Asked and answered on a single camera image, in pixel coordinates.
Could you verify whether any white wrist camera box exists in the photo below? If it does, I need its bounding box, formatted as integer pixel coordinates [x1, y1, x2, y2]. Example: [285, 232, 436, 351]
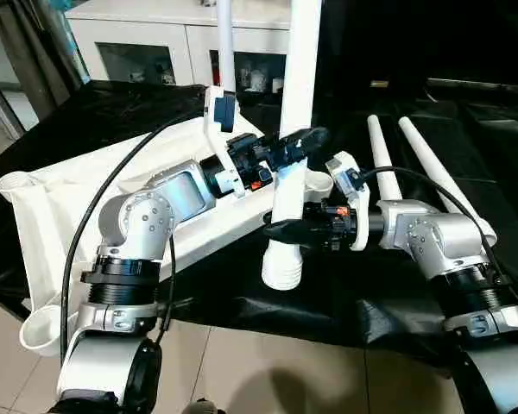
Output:
[202, 85, 246, 199]
[325, 152, 372, 253]

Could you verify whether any white sideboard with glass doors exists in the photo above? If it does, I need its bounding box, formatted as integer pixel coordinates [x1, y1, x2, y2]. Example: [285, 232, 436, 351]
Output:
[66, 0, 296, 94]

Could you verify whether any white plastic table leg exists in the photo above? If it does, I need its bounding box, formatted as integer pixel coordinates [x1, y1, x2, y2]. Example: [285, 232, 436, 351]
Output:
[261, 0, 324, 292]
[366, 115, 405, 204]
[216, 0, 237, 94]
[399, 116, 498, 249]

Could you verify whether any white plastic table top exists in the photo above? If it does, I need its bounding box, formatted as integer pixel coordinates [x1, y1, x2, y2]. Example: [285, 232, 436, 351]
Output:
[0, 116, 336, 357]

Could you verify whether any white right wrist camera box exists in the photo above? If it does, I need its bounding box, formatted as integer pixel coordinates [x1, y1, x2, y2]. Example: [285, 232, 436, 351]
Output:
[325, 152, 372, 253]

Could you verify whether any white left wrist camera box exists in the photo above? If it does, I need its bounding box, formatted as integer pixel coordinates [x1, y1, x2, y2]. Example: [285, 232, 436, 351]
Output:
[202, 85, 246, 199]

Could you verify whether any black work mat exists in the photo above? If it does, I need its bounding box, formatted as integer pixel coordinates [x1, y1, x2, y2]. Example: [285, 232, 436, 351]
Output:
[0, 79, 518, 372]

